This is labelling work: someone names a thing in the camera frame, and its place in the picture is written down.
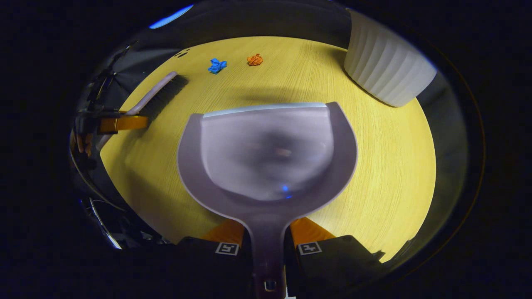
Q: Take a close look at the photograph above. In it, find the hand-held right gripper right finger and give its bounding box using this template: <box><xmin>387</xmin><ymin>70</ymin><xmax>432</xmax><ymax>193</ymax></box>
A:
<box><xmin>284</xmin><ymin>217</ymin><xmax>385</xmax><ymax>299</ymax></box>

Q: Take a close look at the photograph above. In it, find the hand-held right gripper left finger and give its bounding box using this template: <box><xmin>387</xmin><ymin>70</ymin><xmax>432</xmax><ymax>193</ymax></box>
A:
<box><xmin>158</xmin><ymin>219</ymin><xmax>254</xmax><ymax>299</ymax></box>

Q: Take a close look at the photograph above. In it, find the small pink broom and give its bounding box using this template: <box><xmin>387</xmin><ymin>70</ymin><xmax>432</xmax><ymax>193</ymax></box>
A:
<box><xmin>96</xmin><ymin>71</ymin><xmax>190</xmax><ymax>150</ymax></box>

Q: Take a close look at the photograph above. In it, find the blue paper scrap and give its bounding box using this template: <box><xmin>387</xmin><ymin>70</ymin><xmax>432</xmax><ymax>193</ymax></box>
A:
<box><xmin>208</xmin><ymin>58</ymin><xmax>228</xmax><ymax>74</ymax></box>

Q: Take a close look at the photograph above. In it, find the pink dustpan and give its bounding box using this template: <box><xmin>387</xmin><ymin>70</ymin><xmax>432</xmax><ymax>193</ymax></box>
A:
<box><xmin>177</xmin><ymin>102</ymin><xmax>358</xmax><ymax>299</ymax></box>

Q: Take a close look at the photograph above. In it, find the white ribbed garbage bin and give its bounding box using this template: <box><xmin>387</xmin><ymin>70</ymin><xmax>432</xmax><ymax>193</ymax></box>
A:
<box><xmin>344</xmin><ymin>8</ymin><xmax>438</xmax><ymax>108</ymax></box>

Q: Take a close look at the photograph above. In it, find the wooden desktop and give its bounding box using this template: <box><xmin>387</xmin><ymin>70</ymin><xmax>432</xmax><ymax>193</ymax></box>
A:
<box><xmin>100</xmin><ymin>36</ymin><xmax>437</xmax><ymax>263</ymax></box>

